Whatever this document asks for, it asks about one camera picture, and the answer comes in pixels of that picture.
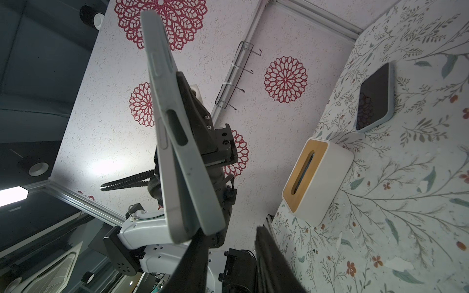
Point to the black wire wall rack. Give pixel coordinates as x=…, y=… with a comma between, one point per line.
x=237, y=69

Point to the white wooden-top tissue box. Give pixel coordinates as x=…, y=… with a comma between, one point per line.
x=315, y=179

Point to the pale green phone case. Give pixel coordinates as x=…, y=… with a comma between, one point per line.
x=169, y=109

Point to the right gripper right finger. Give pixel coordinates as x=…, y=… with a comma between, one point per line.
x=273, y=272

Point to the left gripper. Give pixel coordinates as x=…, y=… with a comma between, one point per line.
x=216, y=146

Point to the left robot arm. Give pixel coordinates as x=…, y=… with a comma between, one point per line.
x=143, y=244

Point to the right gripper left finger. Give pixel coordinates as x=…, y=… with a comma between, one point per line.
x=191, y=273

